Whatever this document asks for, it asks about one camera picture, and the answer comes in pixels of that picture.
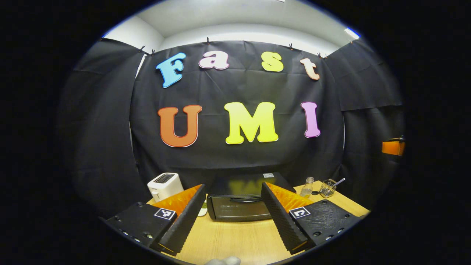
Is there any metal wire basket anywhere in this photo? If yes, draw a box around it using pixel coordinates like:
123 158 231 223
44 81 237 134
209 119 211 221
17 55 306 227
319 179 337 199

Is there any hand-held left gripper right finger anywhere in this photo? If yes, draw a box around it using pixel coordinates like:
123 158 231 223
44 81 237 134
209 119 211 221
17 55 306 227
260 181 363 255

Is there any white toaster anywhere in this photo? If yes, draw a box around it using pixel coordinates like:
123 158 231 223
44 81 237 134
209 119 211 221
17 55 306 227
147 172 184 202

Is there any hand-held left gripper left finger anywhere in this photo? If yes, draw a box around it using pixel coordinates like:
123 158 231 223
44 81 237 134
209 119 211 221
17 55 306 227
105 184 207 257

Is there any clear glass bottle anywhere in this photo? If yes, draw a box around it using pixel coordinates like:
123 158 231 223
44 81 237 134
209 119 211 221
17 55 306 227
300 177 315 199

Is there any black electric oven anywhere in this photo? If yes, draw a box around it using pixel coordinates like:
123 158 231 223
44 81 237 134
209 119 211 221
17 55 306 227
206 172 296 222

